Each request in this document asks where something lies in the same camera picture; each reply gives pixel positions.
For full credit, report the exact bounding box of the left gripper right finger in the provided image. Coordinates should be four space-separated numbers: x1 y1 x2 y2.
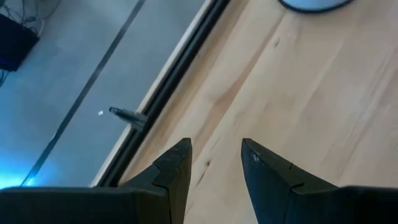
241 138 398 224

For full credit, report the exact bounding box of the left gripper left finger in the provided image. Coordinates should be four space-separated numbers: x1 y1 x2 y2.
0 138 193 224

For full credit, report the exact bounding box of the black floor box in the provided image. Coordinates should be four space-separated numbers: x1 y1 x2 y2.
0 12 40 73

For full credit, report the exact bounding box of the black frame clamp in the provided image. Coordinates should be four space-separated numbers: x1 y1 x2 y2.
108 106 149 131

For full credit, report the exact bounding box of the white desk lamp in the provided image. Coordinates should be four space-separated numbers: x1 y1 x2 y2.
277 0 356 14

